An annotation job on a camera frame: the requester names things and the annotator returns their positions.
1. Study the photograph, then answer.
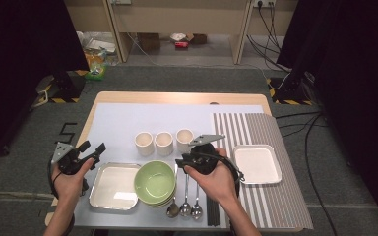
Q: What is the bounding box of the black stand base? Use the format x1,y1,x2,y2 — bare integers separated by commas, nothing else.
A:
265,73,314,106
35,71,87,104

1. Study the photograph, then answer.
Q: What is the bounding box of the bundle of black chopsticks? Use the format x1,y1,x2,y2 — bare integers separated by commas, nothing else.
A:
206,196,222,227

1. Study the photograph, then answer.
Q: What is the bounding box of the short white cable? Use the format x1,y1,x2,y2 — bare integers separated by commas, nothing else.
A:
32,89,50,108

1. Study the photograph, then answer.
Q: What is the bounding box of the square white plate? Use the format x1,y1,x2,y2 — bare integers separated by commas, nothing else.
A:
88,162,142,210
232,144,283,185

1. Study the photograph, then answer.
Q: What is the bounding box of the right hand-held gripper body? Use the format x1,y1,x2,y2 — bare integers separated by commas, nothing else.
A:
181,134,226,175

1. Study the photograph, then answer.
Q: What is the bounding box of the black floor cable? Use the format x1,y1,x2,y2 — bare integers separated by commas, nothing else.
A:
278,121,327,138
304,112,339,236
275,111,323,120
245,33,292,73

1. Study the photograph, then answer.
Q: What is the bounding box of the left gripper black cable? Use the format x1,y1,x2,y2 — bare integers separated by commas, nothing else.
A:
47,160,62,200

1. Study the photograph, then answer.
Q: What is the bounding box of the striped woven placemat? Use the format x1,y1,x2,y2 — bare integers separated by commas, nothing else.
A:
212,112,314,230

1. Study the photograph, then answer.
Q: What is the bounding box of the yellow green snack bag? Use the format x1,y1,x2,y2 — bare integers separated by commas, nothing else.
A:
83,48,109,82

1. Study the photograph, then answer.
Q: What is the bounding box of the person's right hand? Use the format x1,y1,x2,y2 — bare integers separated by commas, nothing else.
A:
183,147,239,205

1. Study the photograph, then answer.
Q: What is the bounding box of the dark brown cardboard box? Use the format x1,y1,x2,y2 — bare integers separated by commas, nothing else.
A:
137,32,161,52

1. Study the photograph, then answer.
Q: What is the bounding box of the black curtain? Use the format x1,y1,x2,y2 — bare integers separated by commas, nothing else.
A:
277,0,378,227
0,0,90,165

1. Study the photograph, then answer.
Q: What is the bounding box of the open cardboard box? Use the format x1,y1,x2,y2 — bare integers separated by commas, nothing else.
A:
186,32,209,45

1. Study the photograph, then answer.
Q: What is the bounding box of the clear plastic bag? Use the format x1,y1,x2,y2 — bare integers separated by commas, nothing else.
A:
76,30,117,55

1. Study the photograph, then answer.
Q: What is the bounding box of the person's left hand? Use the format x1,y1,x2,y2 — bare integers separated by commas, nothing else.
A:
51,157,95,202

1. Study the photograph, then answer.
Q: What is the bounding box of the white cup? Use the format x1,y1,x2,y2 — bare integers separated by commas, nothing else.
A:
154,131,174,157
175,128,195,154
134,131,155,157

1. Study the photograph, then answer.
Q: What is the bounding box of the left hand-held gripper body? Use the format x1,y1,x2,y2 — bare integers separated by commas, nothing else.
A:
51,141,95,176

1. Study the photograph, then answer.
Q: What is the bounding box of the black power cable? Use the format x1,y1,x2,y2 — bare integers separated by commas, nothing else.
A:
268,0,281,50
257,0,282,57

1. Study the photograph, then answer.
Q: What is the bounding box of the white crumpled wrapper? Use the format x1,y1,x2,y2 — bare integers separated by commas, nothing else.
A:
169,32,187,42

